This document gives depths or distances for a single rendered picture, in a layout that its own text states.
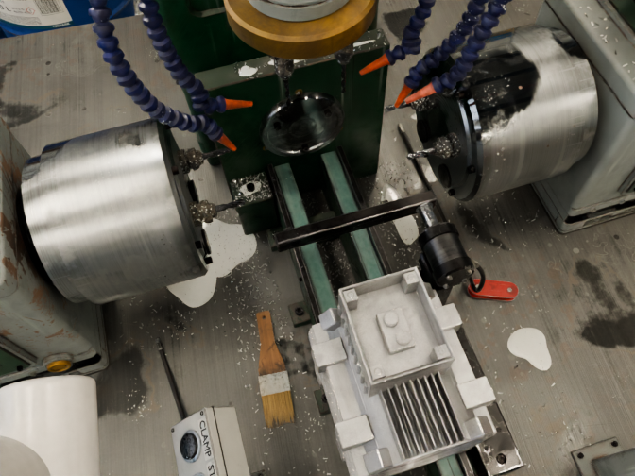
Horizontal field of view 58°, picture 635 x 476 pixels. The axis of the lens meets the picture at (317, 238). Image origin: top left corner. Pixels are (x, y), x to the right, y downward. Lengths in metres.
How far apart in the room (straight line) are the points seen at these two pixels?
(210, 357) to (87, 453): 0.50
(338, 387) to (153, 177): 0.36
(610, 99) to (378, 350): 0.52
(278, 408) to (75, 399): 0.49
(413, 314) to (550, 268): 0.48
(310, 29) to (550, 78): 0.39
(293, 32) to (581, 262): 0.73
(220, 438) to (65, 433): 0.22
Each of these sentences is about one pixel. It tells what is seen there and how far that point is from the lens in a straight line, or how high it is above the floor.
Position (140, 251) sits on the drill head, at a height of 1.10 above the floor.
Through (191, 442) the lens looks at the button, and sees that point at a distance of 0.72.
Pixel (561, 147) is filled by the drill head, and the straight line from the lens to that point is 0.93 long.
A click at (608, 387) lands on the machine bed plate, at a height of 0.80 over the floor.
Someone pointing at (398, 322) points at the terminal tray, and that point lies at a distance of 0.69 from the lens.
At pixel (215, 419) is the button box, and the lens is 0.72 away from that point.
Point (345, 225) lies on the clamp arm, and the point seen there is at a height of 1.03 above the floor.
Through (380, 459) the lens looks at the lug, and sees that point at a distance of 0.69.
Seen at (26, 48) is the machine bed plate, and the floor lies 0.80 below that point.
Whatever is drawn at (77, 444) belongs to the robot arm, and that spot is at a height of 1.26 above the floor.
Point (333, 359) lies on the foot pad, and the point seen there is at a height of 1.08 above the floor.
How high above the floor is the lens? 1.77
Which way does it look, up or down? 62 degrees down
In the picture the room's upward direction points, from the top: 4 degrees counter-clockwise
